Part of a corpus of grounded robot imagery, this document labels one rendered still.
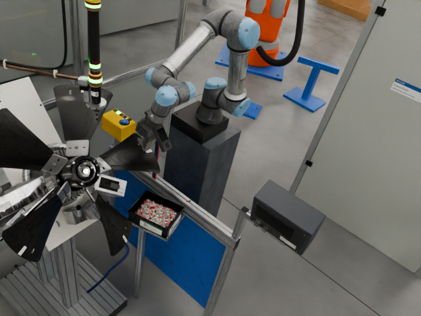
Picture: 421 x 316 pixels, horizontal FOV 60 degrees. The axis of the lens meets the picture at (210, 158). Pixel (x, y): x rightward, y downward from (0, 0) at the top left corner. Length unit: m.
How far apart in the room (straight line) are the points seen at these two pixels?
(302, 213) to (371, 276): 1.77
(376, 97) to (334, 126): 0.38
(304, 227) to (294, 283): 1.42
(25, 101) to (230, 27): 0.90
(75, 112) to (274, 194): 0.85
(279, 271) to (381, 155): 1.11
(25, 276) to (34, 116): 1.18
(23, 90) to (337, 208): 2.48
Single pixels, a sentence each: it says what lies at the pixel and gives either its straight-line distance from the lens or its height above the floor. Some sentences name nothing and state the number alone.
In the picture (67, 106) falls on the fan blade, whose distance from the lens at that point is 1.55.
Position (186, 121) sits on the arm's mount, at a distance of 1.98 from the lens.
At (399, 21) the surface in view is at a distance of 2.57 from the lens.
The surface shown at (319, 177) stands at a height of 0.33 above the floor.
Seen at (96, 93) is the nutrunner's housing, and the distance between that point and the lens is 1.33.
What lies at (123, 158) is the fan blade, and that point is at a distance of 1.58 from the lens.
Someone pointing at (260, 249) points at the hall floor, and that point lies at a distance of 2.86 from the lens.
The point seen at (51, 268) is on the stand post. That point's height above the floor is 0.18.
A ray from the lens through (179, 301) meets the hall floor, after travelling 2.51.
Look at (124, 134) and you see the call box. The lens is 1.92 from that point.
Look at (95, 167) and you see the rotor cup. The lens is 1.46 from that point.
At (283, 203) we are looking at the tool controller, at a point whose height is 1.24.
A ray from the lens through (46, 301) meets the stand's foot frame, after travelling 2.45.
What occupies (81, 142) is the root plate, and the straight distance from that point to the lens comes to 1.50.
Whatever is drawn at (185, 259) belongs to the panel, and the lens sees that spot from 2.17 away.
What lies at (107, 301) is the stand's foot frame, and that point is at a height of 0.08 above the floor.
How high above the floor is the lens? 2.21
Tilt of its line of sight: 40 degrees down
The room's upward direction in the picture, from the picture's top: 13 degrees clockwise
